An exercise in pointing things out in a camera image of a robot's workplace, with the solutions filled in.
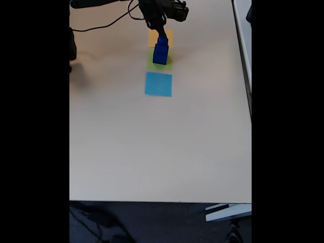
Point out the small blue cube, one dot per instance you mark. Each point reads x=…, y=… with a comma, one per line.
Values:
x=162, y=41

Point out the orange paper square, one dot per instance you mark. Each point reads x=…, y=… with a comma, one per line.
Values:
x=152, y=38

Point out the green paper square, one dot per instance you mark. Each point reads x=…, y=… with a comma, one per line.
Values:
x=150, y=62

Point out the light blue paper square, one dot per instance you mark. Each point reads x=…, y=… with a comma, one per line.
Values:
x=158, y=84

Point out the medium blue cube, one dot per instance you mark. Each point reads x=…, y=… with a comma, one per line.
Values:
x=162, y=49

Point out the large blue cube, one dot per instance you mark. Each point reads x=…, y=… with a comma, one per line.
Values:
x=159, y=59

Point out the white neighbouring table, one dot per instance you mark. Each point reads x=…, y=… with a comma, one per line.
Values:
x=243, y=50

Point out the dark blue object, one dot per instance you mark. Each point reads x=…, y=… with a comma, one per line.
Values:
x=249, y=14

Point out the white table foot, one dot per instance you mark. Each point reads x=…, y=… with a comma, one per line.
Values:
x=227, y=212

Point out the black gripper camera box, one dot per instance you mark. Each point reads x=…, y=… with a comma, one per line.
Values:
x=177, y=11

